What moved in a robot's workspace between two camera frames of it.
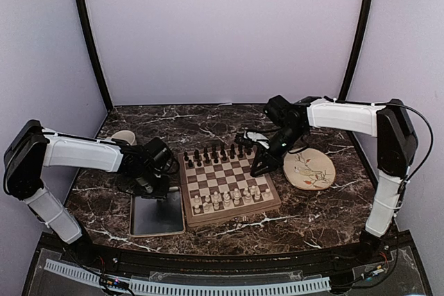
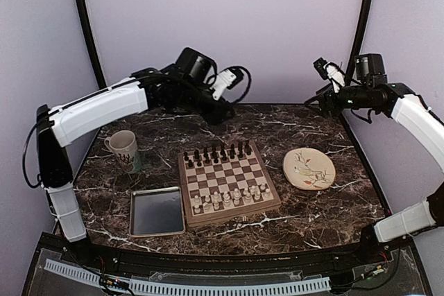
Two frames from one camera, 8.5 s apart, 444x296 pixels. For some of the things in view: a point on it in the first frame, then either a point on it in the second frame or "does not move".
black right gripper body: [276, 160] → [329, 96]
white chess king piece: [236, 195] does not move
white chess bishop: [257, 194] does not move
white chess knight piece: [206, 204] does not move
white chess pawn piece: [216, 198] does not move
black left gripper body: [147, 186] → [213, 117]
